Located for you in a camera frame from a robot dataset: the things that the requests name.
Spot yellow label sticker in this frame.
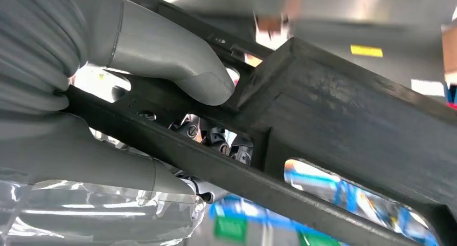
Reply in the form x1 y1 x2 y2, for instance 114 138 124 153
350 44 384 58

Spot blue storage rack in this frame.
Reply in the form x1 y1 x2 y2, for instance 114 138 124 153
209 158 440 246

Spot cardboard box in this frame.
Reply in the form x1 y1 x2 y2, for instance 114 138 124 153
441 23 457 85

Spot green plastic bin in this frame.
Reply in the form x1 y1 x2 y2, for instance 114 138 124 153
213 215 248 244

